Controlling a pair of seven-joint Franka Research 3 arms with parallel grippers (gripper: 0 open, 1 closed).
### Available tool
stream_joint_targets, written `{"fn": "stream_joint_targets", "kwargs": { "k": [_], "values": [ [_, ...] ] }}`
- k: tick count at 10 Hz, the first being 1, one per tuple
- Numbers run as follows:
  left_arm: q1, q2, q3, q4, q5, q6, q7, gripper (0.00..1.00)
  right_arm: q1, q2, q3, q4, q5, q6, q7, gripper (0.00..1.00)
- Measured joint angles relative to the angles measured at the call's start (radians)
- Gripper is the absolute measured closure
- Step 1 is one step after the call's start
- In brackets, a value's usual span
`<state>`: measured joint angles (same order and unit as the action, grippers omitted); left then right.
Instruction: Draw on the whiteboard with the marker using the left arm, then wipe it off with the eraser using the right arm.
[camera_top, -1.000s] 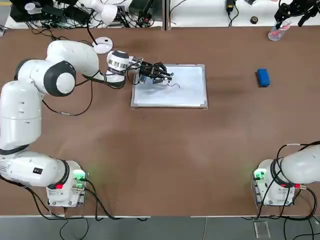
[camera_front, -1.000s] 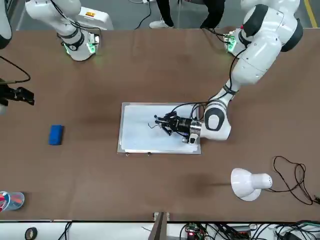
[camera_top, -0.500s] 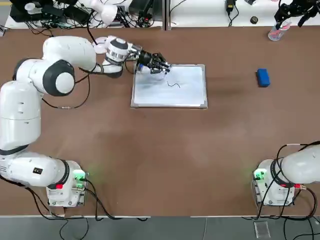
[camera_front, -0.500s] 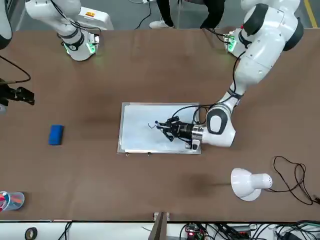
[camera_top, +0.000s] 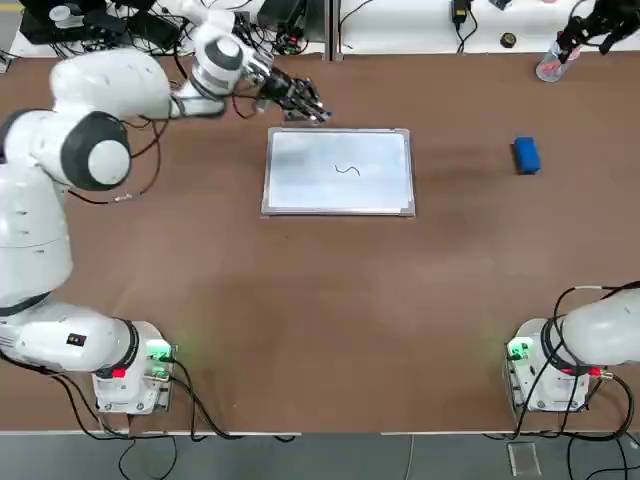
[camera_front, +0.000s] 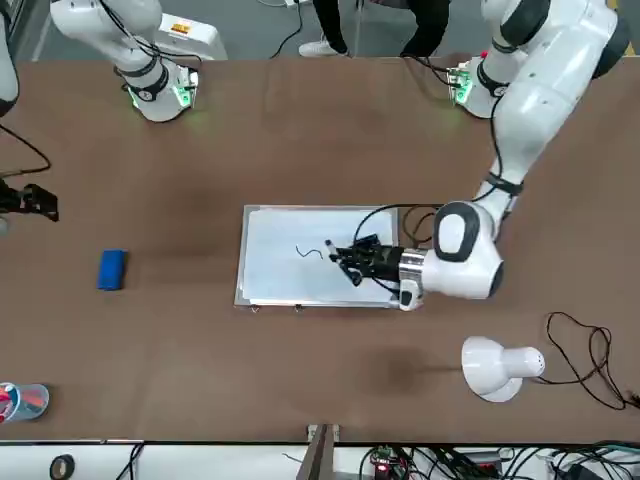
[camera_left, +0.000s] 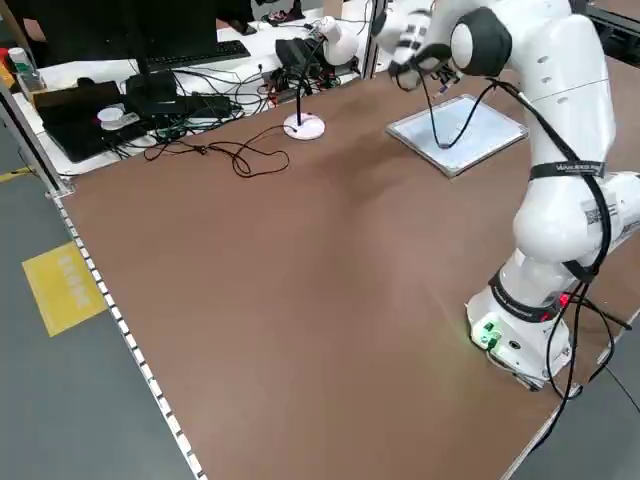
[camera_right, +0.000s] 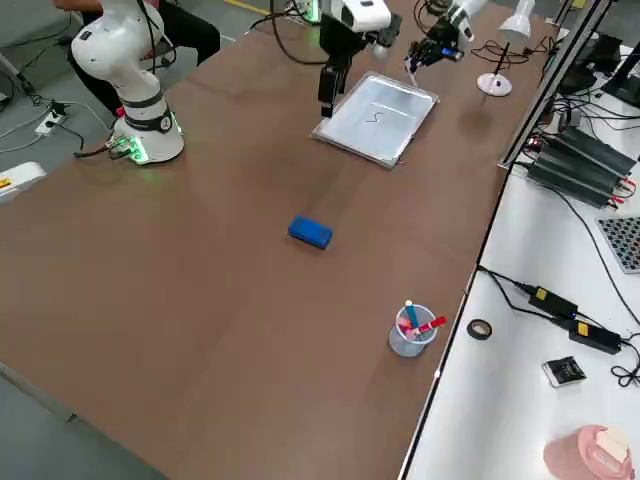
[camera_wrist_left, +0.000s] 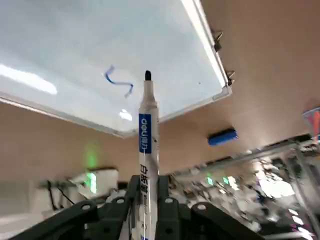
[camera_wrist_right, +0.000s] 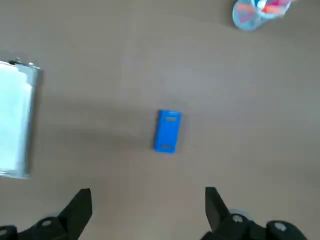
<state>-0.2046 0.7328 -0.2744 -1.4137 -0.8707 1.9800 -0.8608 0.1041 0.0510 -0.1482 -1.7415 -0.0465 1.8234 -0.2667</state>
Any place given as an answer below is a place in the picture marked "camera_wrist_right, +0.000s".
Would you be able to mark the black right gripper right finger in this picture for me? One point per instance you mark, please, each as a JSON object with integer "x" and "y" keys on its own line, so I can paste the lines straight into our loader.
{"x": 217, "y": 215}

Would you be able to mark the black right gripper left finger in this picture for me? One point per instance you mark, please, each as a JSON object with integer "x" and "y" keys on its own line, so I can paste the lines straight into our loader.
{"x": 75, "y": 212}

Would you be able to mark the blue whiteboard eraser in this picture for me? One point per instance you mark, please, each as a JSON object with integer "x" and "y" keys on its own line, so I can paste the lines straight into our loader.
{"x": 167, "y": 131}

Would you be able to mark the silver framed whiteboard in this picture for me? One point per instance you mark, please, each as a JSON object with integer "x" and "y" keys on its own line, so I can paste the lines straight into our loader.
{"x": 15, "y": 120}

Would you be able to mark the clear plastic pen cup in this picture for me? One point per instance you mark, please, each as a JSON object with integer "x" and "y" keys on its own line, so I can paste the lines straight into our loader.
{"x": 252, "y": 17}

